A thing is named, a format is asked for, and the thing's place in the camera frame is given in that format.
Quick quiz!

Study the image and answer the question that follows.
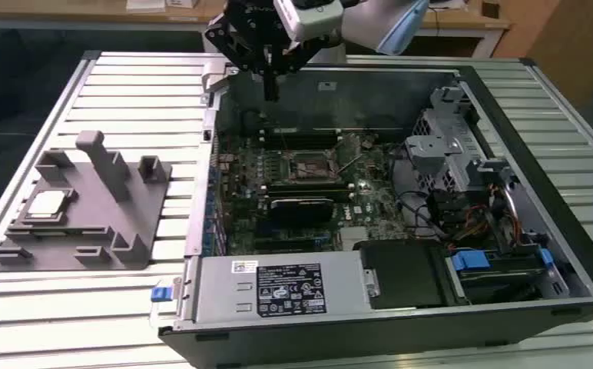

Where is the green motherboard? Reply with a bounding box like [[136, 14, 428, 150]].
[[212, 128, 415, 257]]

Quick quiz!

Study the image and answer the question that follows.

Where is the metal locking lever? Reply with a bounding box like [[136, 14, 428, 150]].
[[339, 151, 364, 173]]

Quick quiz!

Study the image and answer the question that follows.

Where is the black graphics card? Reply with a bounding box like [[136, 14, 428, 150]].
[[267, 197, 336, 225]]

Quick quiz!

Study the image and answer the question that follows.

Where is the grey case handle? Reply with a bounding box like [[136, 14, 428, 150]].
[[200, 62, 232, 95]]

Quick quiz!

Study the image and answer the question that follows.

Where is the blue release latch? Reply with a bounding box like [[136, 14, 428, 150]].
[[151, 284, 173, 304]]

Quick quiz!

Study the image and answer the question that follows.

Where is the silver drive cage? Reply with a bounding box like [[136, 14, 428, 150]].
[[402, 86, 490, 195]]

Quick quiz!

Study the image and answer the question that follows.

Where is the grey parts rack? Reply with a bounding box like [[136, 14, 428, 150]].
[[0, 130, 173, 272]]

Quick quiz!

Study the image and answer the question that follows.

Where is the black PC case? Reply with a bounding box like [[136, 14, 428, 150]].
[[156, 57, 593, 369]]

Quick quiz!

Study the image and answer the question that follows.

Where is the metal socket cover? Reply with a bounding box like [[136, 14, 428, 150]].
[[329, 134, 351, 173]]

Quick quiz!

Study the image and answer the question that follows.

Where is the red orange wire bundle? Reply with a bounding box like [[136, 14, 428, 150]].
[[448, 205, 526, 247]]

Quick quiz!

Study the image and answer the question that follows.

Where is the black plastic shroud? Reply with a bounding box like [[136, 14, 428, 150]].
[[356, 238, 464, 311]]

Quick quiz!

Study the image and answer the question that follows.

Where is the silver power supply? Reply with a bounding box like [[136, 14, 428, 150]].
[[172, 251, 375, 331]]

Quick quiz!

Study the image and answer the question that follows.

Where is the blue disk carrier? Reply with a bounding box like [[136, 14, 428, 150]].
[[448, 248, 555, 278]]

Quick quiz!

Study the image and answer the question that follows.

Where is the silver chipset heatsink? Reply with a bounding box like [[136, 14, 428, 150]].
[[337, 225, 373, 244]]

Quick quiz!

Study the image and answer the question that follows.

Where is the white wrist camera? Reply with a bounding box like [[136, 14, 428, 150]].
[[273, 0, 347, 44]]

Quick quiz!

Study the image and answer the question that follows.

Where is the black rating label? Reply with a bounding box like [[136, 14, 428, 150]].
[[255, 263, 328, 318]]

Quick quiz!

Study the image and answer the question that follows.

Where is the wooden cabinet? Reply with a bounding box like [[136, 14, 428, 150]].
[[495, 0, 593, 108]]

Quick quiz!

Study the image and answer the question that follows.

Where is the silver CPU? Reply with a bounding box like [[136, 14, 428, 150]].
[[25, 191, 71, 218]]

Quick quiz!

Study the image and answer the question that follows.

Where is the CPU socket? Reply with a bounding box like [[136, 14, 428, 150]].
[[285, 150, 340, 182]]

